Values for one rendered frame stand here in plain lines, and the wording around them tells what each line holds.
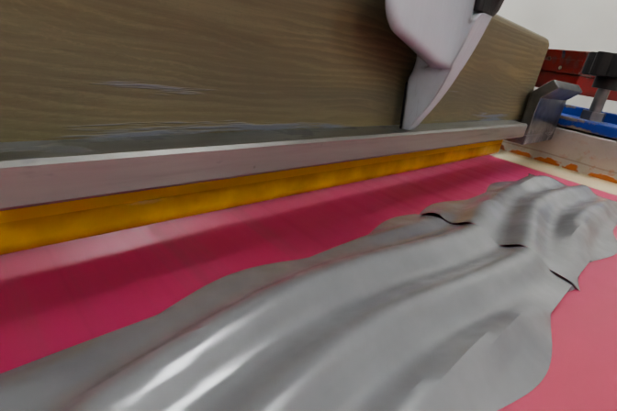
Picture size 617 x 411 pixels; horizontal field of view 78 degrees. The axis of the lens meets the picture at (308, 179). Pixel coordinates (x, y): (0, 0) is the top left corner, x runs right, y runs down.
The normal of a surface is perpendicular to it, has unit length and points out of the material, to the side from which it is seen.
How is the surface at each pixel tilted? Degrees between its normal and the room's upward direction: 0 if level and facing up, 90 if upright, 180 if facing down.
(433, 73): 90
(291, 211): 0
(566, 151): 90
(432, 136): 90
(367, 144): 90
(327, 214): 0
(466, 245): 33
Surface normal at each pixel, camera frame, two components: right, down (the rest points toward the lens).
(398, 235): 0.17, -0.91
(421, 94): -0.71, 0.12
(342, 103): 0.69, 0.35
